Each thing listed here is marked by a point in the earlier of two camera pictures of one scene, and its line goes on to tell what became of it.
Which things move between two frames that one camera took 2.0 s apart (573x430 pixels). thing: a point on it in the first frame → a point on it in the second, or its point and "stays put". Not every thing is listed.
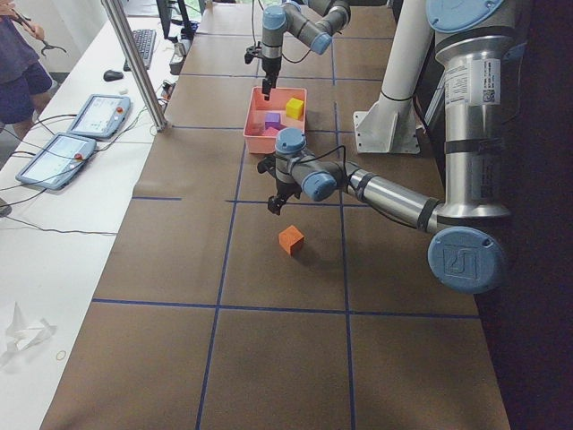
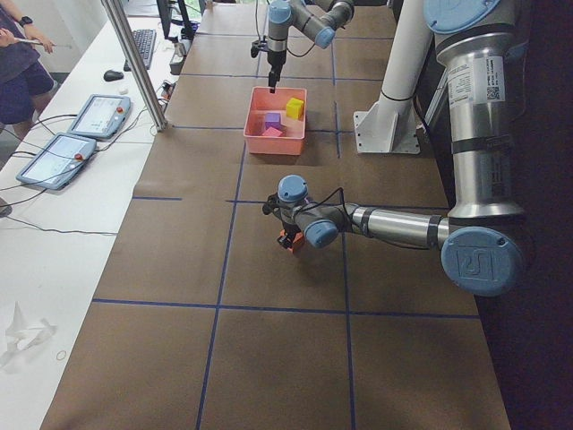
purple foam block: x=272 y=120 stays put
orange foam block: x=291 y=239 stays put
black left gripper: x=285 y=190 → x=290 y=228
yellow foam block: x=295 y=108 stays put
